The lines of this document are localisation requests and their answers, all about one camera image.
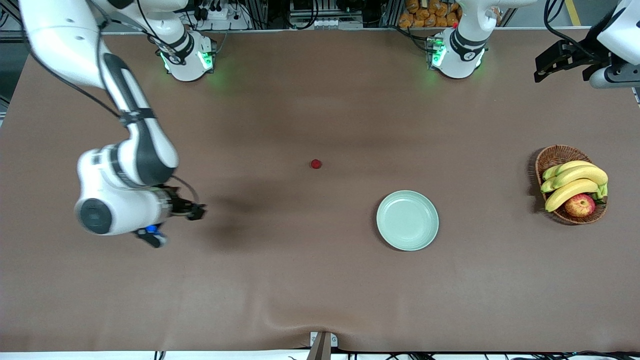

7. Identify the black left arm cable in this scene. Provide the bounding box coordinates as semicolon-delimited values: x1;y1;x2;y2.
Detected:
544;0;601;57

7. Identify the greenish yellow banana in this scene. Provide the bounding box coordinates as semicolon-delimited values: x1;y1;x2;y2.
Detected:
542;160;597;181

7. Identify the pale green round plate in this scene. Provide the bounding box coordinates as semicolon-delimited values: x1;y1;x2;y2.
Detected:
376;190;440;252

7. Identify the red yellow apple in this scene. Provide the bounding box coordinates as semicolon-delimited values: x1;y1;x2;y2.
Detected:
564;193;597;218

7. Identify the grey equipment box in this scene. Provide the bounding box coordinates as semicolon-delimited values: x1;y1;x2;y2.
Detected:
289;0;364;30

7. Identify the white power strip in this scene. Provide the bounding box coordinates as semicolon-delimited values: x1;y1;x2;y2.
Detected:
192;5;251;30

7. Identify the metal table clamp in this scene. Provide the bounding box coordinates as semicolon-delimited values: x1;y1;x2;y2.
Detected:
309;331;339;360

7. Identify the woven wicker basket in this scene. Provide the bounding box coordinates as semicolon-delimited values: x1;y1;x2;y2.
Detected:
534;145;608;225

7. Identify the bag of orange buns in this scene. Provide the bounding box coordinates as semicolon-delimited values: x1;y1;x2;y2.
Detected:
398;0;463;29

